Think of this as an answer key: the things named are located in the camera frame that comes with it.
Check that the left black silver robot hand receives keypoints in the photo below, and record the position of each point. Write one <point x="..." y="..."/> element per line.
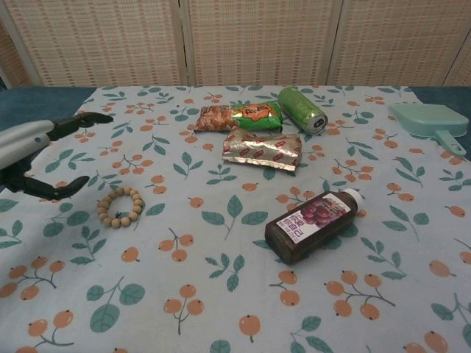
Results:
<point x="22" y="143"/>

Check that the floral print tablecloth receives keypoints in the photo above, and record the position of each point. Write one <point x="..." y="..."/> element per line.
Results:
<point x="221" y="257"/>

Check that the gold foil snack packet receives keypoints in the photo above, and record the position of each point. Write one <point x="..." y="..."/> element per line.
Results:
<point x="261" y="150"/>

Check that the green drink can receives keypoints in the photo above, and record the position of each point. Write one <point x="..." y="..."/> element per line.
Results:
<point x="298" y="106"/>

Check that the orange green snack packet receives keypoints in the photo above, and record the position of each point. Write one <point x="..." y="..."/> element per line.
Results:
<point x="228" y="117"/>

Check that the woven bamboo folding screen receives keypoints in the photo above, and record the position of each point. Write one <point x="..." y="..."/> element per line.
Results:
<point x="257" y="40"/>

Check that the mint green plastic dustpan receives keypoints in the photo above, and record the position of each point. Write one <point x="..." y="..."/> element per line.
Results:
<point x="427" y="117"/>

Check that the dark grape juice bottle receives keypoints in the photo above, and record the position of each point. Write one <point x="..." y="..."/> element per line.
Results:
<point x="309" y="224"/>

